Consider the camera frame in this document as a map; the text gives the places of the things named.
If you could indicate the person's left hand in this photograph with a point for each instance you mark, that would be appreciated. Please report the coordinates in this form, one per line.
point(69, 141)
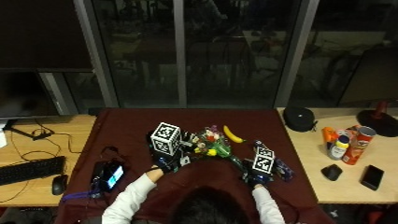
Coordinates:
point(184, 158)

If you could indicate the person's right hand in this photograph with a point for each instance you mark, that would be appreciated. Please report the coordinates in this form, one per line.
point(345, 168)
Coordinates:
point(257, 179)

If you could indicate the colourful flower bouquet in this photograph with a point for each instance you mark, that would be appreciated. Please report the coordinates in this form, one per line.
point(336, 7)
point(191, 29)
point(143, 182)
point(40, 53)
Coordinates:
point(213, 143)

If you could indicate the white marker cube, small print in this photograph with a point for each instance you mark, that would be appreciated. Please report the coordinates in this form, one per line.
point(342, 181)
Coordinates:
point(264, 161)

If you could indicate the white marker cube, large print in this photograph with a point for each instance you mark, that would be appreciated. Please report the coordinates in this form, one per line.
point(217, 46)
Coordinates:
point(165, 138)

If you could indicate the yellow banana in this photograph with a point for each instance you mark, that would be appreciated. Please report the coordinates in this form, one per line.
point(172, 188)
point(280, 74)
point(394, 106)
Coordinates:
point(232, 134)

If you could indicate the black round zip case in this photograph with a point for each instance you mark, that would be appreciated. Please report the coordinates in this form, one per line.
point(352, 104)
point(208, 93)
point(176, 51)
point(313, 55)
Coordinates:
point(298, 118)

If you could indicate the dark red tablecloth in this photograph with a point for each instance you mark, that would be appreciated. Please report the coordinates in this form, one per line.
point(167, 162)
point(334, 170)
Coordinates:
point(132, 130)

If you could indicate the orange snack packet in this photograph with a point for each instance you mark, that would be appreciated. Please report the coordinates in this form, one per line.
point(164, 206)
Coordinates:
point(329, 135)

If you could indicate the black computer mouse, squat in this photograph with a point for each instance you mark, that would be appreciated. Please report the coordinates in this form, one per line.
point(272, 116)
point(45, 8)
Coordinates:
point(332, 172)

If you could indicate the red white snack packet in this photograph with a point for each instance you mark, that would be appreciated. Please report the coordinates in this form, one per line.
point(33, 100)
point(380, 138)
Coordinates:
point(349, 130)

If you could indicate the black device with lit screen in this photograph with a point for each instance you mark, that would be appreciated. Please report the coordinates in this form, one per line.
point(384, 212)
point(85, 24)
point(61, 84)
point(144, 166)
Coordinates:
point(108, 176)

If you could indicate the red chip can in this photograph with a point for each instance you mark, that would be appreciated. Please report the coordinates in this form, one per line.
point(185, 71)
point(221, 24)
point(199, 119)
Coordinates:
point(358, 146)

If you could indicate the black smartphone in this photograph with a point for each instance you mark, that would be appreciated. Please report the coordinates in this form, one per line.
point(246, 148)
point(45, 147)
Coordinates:
point(372, 177)

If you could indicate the black computer mouse, slim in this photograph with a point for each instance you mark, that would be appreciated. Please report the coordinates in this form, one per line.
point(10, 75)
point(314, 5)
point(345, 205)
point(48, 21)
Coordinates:
point(59, 184)

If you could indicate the black keyboard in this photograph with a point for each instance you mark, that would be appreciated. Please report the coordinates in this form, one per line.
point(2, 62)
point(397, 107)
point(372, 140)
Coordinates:
point(31, 170)

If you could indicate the dark monitor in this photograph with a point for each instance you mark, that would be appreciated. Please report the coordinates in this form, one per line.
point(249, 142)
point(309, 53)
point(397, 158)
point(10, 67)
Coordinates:
point(23, 93)

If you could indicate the white paper sheet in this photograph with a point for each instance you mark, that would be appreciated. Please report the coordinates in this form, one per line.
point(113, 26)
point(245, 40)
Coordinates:
point(2, 135)

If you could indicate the black round base red post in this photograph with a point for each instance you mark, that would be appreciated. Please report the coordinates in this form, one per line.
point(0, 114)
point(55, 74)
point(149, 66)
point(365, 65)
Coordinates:
point(380, 121)

